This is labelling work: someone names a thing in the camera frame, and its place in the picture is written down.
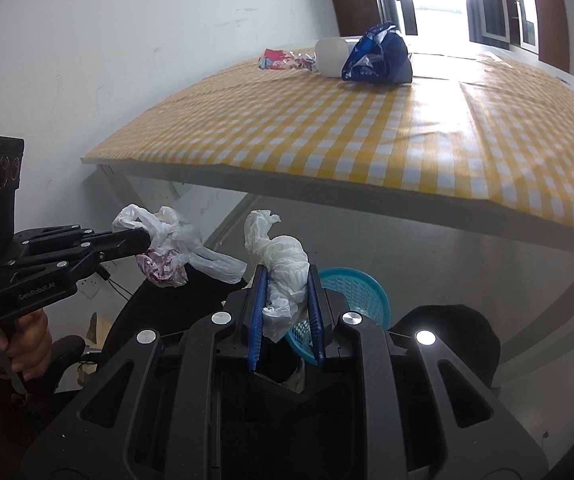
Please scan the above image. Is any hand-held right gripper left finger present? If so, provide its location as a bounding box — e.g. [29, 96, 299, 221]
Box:
[22, 265, 268, 480]

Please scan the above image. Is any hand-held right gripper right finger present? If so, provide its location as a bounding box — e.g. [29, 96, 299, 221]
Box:
[306, 262, 550, 480]

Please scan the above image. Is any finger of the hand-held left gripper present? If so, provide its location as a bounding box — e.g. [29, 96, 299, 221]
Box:
[14, 225, 152, 253]
[9, 242, 155, 288]

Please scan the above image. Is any blue plastic basket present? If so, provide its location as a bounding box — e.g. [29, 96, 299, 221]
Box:
[284, 266, 392, 367]

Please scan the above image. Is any white red plastic bag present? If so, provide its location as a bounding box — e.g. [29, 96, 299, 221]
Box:
[112, 204, 248, 289]

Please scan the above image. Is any person's left hand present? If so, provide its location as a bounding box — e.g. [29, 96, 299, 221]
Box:
[0, 309, 54, 383]

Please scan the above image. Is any black chair seat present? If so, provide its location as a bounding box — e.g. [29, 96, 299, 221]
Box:
[42, 335, 108, 397]

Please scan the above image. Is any yellow checked tablecloth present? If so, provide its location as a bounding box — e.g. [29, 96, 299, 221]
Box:
[81, 50, 574, 242]

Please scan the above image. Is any colourful snack wrapper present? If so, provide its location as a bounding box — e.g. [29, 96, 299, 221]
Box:
[258, 48, 318, 74]

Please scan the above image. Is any clear crumpled plastic bottle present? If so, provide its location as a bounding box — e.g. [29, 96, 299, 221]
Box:
[313, 36, 362, 79]

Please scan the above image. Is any blue snack bag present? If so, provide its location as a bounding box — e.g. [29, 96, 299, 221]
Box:
[341, 21, 414, 85]

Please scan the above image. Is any wooden cabinet with glass doors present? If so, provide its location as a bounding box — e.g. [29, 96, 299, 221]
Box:
[469, 0, 574, 72]

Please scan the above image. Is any black plug with cable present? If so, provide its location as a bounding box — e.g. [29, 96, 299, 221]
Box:
[97, 264, 135, 302]

